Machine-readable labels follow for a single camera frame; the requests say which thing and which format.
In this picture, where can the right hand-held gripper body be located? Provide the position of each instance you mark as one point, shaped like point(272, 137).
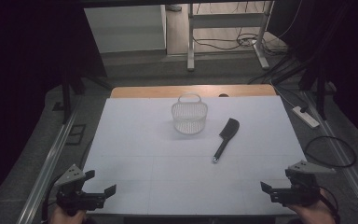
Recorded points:
point(303, 191)

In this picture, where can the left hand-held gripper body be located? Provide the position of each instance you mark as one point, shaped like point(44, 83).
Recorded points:
point(74, 199)

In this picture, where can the black spatula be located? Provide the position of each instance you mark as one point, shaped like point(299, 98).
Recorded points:
point(227, 137)

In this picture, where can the white plastic basket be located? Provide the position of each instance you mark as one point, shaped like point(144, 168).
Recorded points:
point(189, 119)

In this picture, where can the person's left hand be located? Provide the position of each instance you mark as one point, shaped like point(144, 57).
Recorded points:
point(66, 218)

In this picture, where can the person's right hand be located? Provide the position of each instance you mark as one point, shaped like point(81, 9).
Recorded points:
point(317, 214)

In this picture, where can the white table cover sheet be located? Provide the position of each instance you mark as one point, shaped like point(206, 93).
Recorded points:
point(155, 155)

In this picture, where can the white power strip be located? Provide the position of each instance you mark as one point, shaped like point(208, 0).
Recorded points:
point(306, 118)

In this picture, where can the black metal stand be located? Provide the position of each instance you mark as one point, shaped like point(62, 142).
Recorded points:
point(66, 99)
point(321, 93)

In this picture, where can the aluminium rail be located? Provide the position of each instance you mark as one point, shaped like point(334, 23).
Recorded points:
point(348, 161)
point(48, 168)

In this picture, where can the grey wall panel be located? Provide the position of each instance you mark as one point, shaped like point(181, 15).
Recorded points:
point(124, 28)

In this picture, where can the white desk frame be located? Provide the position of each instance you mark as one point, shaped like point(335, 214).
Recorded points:
point(227, 21)

